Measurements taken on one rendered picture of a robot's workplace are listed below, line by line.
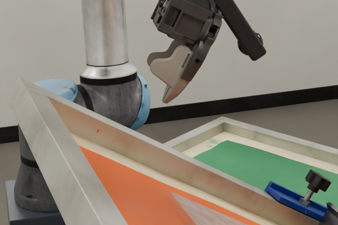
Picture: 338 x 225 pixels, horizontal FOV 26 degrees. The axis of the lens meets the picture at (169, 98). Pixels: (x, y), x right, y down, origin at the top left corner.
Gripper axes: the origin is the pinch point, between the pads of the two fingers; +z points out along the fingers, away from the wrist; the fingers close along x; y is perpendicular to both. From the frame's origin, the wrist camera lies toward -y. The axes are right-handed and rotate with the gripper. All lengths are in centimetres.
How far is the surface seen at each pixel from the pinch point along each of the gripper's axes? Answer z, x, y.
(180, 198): 12.0, 5.9, -6.1
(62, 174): 5.7, 28.1, 15.3
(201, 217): 11.9, 10.4, -8.4
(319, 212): 12.1, -11.5, -37.0
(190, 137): 37, -112, -44
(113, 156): 11.5, 1.1, 4.3
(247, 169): 34, -93, -58
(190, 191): 13.0, -1.1, -9.6
